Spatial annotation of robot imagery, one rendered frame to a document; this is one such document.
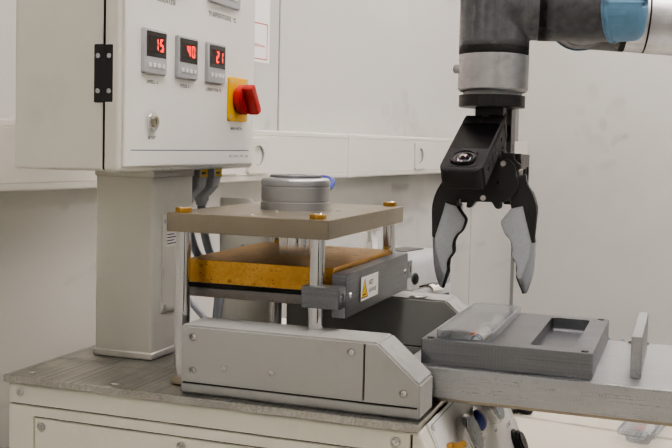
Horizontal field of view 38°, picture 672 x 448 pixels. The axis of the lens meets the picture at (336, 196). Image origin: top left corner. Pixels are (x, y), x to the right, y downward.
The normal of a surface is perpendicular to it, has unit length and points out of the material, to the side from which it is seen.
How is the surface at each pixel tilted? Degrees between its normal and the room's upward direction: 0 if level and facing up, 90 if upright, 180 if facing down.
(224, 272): 90
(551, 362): 90
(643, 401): 90
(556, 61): 90
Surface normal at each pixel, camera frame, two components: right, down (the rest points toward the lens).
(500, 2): -0.16, 0.04
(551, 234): -0.46, 0.04
